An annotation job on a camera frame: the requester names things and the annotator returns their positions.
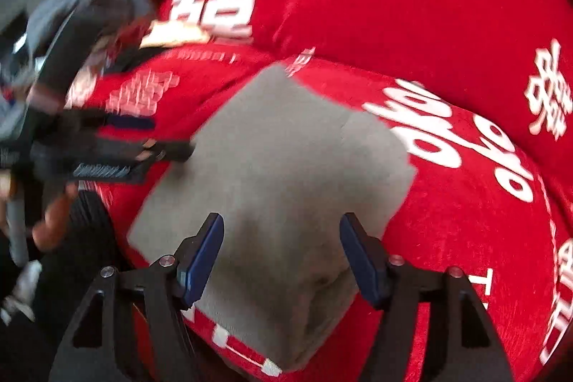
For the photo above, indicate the grey small sweater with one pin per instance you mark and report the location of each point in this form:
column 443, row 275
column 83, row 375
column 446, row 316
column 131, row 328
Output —
column 282, row 165

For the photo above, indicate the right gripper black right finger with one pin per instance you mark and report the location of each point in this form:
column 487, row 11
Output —
column 462, row 343

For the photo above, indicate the cream cloth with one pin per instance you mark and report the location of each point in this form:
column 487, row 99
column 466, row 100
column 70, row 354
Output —
column 173, row 34

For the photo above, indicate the red blanket white lettering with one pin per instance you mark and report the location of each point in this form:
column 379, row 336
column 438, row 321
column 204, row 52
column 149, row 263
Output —
column 478, row 200

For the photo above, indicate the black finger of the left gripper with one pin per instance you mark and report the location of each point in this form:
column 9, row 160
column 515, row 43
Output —
column 104, row 150
column 95, row 118

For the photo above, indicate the left hand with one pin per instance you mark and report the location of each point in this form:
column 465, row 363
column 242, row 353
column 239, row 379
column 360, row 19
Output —
column 50, row 230

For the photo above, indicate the red pillow white characters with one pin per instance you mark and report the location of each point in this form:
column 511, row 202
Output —
column 508, row 60

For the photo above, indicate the grey clothes pile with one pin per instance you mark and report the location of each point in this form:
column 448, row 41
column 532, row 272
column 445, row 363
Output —
column 64, row 32

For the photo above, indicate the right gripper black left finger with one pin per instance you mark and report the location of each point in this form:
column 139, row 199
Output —
column 130, row 325

